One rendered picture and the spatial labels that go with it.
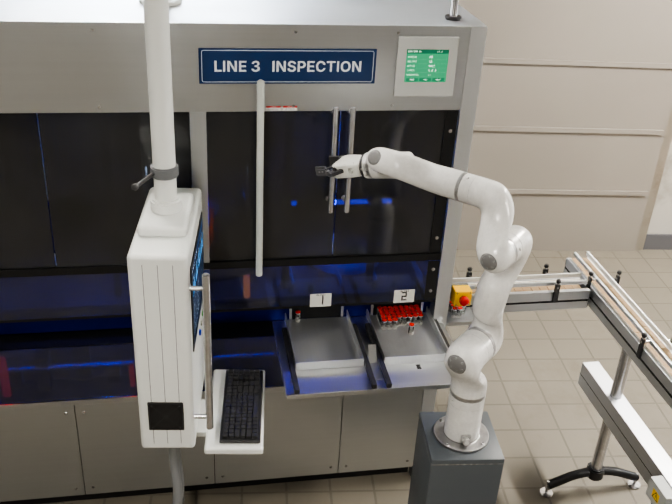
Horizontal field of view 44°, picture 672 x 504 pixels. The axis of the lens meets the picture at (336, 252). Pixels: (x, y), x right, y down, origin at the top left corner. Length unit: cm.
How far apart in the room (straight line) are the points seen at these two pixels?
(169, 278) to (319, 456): 151
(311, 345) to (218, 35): 123
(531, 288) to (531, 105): 213
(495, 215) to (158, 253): 100
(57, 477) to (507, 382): 238
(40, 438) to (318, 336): 121
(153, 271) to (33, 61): 81
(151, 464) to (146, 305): 127
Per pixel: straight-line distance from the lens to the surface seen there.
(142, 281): 254
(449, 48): 295
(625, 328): 358
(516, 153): 570
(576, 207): 601
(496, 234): 242
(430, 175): 252
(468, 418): 283
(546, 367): 487
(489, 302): 256
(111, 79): 286
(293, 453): 374
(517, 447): 428
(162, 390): 276
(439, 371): 318
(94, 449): 366
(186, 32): 281
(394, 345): 328
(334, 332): 333
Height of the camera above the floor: 276
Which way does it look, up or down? 29 degrees down
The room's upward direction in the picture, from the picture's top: 3 degrees clockwise
